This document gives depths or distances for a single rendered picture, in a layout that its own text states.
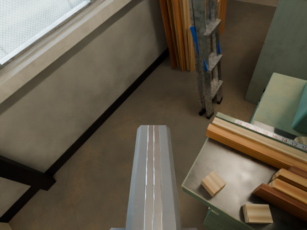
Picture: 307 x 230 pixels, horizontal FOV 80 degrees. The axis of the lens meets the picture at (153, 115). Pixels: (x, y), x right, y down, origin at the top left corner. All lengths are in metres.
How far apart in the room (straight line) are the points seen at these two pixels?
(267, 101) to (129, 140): 1.15
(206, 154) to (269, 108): 0.33
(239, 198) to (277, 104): 0.39
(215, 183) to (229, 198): 0.06
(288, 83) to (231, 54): 1.37
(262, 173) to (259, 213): 0.11
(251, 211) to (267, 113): 0.38
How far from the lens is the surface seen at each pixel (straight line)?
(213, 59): 1.34
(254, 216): 0.47
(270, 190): 0.46
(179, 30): 1.72
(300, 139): 0.68
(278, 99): 0.79
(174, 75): 1.96
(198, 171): 0.51
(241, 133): 0.51
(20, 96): 1.34
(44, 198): 1.81
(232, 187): 0.51
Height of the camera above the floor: 1.39
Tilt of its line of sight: 55 degrees down
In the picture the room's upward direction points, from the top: 19 degrees counter-clockwise
